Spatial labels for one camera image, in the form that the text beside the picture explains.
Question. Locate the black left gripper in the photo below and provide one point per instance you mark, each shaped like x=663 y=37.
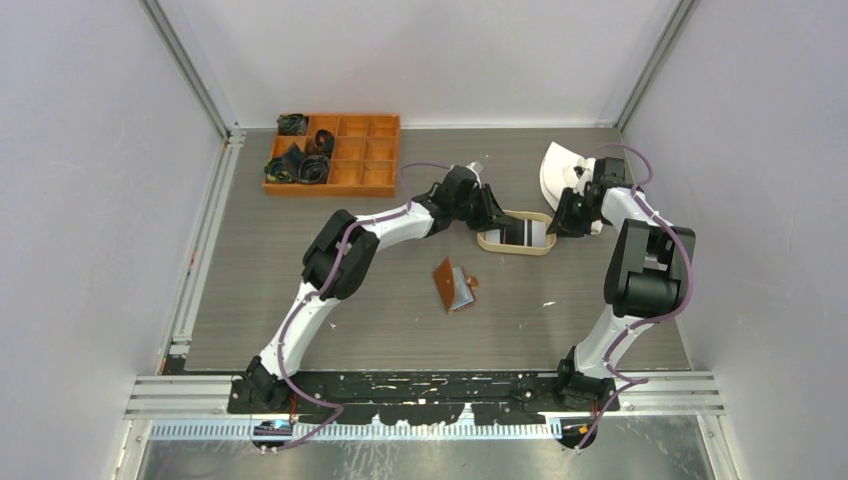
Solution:
x=493 y=218

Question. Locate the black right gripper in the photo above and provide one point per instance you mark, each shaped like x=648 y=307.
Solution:
x=562 y=224

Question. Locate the orange leather card holder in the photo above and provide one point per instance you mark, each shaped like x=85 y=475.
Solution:
x=455 y=286

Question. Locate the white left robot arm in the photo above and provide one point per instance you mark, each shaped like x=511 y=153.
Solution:
x=338 y=260

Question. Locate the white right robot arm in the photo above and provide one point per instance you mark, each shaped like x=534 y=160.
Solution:
x=647 y=281

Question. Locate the beige oval tray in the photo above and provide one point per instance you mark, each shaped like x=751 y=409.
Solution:
x=516 y=248

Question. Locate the white bucket hat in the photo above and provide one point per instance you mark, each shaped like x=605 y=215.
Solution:
x=558 y=170

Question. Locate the orange wooden compartment organizer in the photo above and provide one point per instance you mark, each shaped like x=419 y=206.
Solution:
x=364 y=161

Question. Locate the black rolled belt lower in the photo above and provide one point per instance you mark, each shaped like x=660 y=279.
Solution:
x=314 y=169

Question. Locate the black rolled belt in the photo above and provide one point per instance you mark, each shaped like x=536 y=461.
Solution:
x=314 y=169
x=323 y=143

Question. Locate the black rolled belt centre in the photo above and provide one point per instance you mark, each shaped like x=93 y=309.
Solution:
x=323 y=143

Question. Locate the dark rolled belt top-left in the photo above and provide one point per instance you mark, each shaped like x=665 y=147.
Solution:
x=295 y=124

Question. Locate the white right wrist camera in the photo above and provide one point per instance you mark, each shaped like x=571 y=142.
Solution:
x=584 y=169

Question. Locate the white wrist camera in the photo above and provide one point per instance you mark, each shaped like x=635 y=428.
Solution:
x=476 y=168
x=584 y=169

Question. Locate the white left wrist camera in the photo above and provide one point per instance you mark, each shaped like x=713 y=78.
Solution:
x=476 y=168

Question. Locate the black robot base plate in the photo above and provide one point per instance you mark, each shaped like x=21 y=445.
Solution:
x=423 y=397

